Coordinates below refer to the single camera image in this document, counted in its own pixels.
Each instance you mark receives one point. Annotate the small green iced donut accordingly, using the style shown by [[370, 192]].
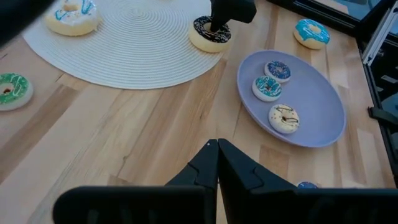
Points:
[[18, 99]]

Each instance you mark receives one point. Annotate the large white blue-drizzled donut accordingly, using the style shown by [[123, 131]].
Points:
[[62, 26]]

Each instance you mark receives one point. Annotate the small cream chocolate-drizzled donut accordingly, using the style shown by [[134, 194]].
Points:
[[276, 124]]

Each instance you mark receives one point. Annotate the white woven round placemat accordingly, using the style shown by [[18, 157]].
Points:
[[140, 56]]

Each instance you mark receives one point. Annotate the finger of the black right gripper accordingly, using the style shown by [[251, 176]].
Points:
[[217, 15], [242, 11]]

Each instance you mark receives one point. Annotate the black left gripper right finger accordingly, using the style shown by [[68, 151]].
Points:
[[264, 205]]

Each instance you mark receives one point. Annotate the small teal iced donut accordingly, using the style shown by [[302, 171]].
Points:
[[259, 93]]

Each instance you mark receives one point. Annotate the small purple-blue iced donut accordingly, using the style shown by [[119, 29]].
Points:
[[307, 185], [284, 76]]

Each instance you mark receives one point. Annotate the silver metal rail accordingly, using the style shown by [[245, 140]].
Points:
[[379, 37]]

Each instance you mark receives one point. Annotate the large chocolate iced donut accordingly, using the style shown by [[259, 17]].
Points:
[[205, 42]]

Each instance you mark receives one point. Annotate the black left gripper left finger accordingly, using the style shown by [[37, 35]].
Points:
[[186, 205]]

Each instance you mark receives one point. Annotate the large blue iced donut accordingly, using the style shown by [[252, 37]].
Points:
[[320, 37]]

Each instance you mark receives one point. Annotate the purple plate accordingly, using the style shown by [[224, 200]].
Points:
[[317, 102]]

